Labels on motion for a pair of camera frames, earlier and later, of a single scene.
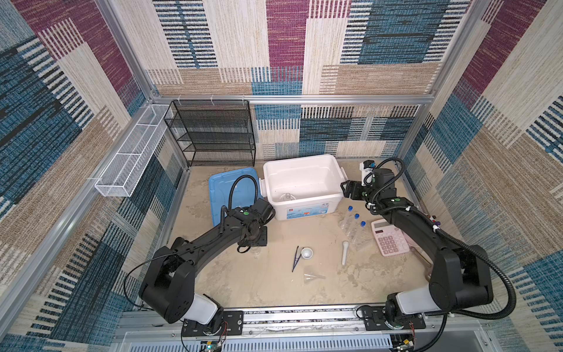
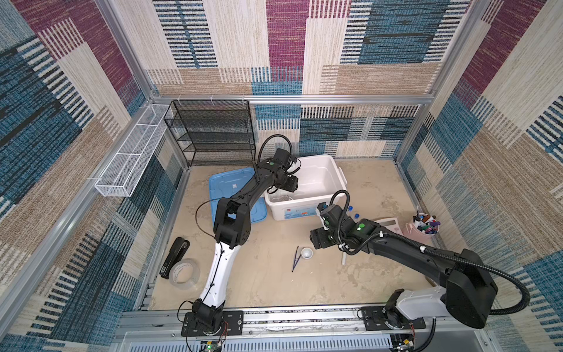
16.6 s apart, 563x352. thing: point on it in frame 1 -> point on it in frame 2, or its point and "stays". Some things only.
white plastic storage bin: x=303 y=187 stays
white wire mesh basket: x=127 y=166 stays
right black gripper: x=355 y=188 -> x=317 y=236
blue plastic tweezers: x=296 y=259 stays
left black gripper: x=263 y=240 -> x=292 y=185
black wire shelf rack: x=213 y=133 stays
